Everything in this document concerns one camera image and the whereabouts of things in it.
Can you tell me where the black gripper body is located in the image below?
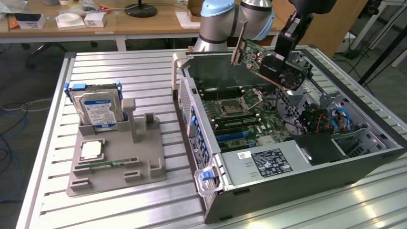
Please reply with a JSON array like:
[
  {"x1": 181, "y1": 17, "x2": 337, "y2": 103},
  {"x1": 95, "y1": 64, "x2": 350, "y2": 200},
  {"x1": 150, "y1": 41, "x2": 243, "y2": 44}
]
[{"x1": 287, "y1": 0, "x2": 338, "y2": 17}]

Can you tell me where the green graphics card black cooler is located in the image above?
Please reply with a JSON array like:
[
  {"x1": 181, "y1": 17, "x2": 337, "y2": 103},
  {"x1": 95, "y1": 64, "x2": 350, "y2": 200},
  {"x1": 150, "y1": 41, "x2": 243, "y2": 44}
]
[{"x1": 230, "y1": 21, "x2": 314, "y2": 92}]

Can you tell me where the wooden cabinet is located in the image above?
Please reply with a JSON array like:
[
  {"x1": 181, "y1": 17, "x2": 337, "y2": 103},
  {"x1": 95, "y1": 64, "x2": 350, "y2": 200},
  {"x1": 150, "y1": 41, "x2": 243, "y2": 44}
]
[{"x1": 273, "y1": 0, "x2": 378, "y2": 58}]

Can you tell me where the white floor appliance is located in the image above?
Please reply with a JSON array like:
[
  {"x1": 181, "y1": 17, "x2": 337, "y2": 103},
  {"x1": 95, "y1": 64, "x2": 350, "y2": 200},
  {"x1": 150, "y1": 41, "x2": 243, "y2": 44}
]
[{"x1": 337, "y1": 31, "x2": 357, "y2": 55}]

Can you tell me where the silver socket cover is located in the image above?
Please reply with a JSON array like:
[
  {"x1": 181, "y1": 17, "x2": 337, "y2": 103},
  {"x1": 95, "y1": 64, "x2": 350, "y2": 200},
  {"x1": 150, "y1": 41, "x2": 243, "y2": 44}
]
[{"x1": 239, "y1": 87, "x2": 267, "y2": 107}]

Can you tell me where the silver perforated disk bay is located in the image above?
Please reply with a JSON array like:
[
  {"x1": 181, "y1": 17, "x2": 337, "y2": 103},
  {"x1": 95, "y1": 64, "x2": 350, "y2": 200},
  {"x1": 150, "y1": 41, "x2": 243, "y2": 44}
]
[{"x1": 275, "y1": 54, "x2": 325, "y2": 115}]

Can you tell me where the black tripod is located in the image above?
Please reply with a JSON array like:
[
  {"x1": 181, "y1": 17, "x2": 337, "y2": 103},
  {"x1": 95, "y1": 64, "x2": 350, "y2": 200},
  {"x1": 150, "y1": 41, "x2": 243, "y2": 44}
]
[{"x1": 358, "y1": 0, "x2": 407, "y2": 85}]

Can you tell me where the brown cardboard box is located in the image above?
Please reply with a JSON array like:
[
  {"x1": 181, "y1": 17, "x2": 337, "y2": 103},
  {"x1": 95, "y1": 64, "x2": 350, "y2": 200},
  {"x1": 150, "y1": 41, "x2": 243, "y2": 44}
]
[{"x1": 187, "y1": 0, "x2": 205, "y2": 17}]

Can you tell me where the white paper box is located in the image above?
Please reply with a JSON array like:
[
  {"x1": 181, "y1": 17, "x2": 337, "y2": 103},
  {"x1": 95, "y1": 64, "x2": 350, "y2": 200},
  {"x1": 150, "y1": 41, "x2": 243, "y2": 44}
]
[{"x1": 177, "y1": 10, "x2": 202, "y2": 30}]

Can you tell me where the CPU socket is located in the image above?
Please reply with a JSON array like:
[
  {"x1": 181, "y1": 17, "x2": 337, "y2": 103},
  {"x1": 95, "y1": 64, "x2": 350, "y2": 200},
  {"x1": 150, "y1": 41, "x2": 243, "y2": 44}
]
[{"x1": 218, "y1": 99, "x2": 246, "y2": 118}]

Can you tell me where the green motherboard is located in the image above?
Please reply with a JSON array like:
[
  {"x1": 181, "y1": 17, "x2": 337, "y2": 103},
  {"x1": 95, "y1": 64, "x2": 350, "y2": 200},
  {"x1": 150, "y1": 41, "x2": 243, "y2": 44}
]
[{"x1": 197, "y1": 81, "x2": 294, "y2": 153}]

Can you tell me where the installed green RAM stick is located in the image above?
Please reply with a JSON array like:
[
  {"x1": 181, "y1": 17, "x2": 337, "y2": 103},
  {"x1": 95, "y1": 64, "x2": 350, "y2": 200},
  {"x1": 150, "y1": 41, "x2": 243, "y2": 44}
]
[
  {"x1": 218, "y1": 120, "x2": 261, "y2": 129},
  {"x1": 215, "y1": 116, "x2": 258, "y2": 125}
]

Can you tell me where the black expansion slot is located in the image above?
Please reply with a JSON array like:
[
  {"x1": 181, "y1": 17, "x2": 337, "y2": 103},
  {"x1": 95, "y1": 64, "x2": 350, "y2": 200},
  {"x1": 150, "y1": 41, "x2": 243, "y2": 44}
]
[{"x1": 214, "y1": 126, "x2": 245, "y2": 135}]

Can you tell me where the silver chipset heatsink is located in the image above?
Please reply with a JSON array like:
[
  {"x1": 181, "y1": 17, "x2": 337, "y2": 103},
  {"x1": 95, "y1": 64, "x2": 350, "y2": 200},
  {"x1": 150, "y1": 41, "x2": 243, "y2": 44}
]
[{"x1": 257, "y1": 136, "x2": 278, "y2": 146}]

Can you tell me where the blue expansion slot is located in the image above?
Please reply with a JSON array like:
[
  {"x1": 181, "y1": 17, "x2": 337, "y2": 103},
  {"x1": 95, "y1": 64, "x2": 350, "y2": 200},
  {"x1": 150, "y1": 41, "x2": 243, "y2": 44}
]
[{"x1": 218, "y1": 132, "x2": 257, "y2": 142}]

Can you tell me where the black lamp base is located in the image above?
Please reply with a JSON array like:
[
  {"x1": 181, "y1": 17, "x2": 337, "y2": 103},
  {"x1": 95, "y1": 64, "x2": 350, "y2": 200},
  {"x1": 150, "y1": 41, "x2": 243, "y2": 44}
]
[{"x1": 125, "y1": 0, "x2": 159, "y2": 18}]

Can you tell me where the black plastic shroud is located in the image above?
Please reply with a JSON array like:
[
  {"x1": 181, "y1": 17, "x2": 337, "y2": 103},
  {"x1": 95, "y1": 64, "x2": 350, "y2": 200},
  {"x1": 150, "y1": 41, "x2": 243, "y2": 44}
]
[{"x1": 295, "y1": 133, "x2": 350, "y2": 166}]

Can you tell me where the silver open disk bay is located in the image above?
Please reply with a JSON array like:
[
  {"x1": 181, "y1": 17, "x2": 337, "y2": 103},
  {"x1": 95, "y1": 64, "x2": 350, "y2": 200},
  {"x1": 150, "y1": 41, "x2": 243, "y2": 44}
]
[{"x1": 330, "y1": 128, "x2": 388, "y2": 159}]

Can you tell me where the grey power supply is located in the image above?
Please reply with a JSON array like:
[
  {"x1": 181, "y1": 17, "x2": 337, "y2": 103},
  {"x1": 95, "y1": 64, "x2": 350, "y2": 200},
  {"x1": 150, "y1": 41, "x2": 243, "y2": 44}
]
[{"x1": 221, "y1": 140, "x2": 314, "y2": 187}]

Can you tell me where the white cardboard box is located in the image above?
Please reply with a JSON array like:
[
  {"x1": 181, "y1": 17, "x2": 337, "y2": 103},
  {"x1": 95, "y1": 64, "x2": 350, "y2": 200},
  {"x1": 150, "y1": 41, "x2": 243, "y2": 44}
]
[{"x1": 85, "y1": 12, "x2": 109, "y2": 28}]

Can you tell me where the blue case release latch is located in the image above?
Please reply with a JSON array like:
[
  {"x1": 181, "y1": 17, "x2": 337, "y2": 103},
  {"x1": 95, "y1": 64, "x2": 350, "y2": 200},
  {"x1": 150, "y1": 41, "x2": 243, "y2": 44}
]
[{"x1": 201, "y1": 170, "x2": 218, "y2": 184}]

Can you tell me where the hard disk blue caddy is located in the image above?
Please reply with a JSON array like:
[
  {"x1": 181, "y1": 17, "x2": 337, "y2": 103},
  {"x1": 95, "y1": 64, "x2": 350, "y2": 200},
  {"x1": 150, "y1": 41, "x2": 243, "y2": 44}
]
[{"x1": 63, "y1": 82, "x2": 129, "y2": 132}]

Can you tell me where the open black PC case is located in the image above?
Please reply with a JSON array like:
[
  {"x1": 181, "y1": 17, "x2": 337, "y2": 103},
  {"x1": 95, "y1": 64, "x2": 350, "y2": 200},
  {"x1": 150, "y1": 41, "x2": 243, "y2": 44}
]
[{"x1": 171, "y1": 46, "x2": 402, "y2": 225}]

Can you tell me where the white square dish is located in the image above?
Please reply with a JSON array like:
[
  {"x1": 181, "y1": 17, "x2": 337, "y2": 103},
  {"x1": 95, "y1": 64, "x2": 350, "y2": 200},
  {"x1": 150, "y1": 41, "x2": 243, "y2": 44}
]
[{"x1": 55, "y1": 13, "x2": 87, "y2": 31}]

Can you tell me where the wooden desk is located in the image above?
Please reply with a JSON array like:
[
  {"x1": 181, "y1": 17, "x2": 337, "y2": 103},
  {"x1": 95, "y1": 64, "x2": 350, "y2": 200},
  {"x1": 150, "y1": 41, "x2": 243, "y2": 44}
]
[{"x1": 0, "y1": 0, "x2": 291, "y2": 52}]

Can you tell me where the silver CPU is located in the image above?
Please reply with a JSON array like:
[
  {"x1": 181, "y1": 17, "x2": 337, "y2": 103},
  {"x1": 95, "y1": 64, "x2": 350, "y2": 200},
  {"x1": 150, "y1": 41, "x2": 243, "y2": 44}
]
[{"x1": 81, "y1": 142, "x2": 103, "y2": 161}]

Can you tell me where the white box dark lid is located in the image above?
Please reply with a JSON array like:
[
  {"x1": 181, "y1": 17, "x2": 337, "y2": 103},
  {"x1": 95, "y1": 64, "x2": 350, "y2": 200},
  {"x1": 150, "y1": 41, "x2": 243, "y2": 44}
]
[{"x1": 15, "y1": 13, "x2": 47, "y2": 30}]

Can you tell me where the grey parts rack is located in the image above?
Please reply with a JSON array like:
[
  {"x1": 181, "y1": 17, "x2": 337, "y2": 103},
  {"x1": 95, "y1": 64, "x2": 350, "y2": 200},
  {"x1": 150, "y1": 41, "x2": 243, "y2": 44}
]
[{"x1": 66, "y1": 96, "x2": 169, "y2": 198}]

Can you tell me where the black chair base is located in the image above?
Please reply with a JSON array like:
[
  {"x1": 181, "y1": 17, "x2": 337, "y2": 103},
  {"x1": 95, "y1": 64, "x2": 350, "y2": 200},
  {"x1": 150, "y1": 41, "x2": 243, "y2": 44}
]
[{"x1": 21, "y1": 42, "x2": 70, "y2": 70}]

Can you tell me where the crinkled silver bag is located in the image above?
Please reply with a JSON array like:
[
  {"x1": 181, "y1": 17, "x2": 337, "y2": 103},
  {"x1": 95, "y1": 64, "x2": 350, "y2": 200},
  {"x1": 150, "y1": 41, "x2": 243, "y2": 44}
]
[{"x1": 0, "y1": 0, "x2": 30, "y2": 14}]

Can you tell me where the white table frame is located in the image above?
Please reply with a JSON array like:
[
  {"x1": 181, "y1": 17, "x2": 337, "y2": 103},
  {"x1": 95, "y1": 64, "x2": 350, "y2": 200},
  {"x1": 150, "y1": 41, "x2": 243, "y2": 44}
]
[{"x1": 350, "y1": 0, "x2": 407, "y2": 70}]

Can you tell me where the black red power wire bundle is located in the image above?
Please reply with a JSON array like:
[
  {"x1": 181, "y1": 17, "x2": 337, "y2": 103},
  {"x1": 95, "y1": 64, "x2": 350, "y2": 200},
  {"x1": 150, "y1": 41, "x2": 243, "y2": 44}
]
[{"x1": 302, "y1": 109, "x2": 334, "y2": 134}]

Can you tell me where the blue data wire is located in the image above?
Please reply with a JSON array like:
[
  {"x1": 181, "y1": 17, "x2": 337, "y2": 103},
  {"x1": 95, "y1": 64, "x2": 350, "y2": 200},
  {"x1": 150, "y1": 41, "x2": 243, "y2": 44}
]
[{"x1": 329, "y1": 107, "x2": 353, "y2": 132}]

